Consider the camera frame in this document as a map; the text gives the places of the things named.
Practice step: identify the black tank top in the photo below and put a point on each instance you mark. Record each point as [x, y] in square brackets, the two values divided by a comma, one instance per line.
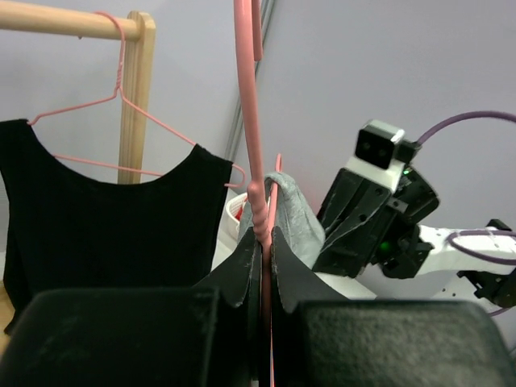
[67, 230]

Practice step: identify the white perforated plastic basket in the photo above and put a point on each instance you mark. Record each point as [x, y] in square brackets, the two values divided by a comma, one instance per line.
[231, 208]

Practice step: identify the grey tank top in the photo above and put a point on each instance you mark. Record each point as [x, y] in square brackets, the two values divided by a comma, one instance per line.
[294, 216]

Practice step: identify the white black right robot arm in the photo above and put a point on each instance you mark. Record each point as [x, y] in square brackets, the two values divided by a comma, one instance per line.
[483, 261]

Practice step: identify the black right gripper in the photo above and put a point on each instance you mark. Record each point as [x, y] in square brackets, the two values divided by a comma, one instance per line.
[365, 223]

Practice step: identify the pink hanger of grey top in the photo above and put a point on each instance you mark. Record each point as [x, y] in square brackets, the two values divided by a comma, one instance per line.
[259, 206]

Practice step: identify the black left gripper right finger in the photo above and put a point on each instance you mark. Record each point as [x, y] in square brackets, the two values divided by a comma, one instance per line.
[321, 338]

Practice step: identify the red tank top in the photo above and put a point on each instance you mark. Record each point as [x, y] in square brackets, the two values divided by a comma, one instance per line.
[239, 213]

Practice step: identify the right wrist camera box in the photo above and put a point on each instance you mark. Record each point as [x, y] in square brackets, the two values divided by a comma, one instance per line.
[382, 153]

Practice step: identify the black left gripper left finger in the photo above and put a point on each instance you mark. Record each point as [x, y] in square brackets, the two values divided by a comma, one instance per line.
[204, 335]

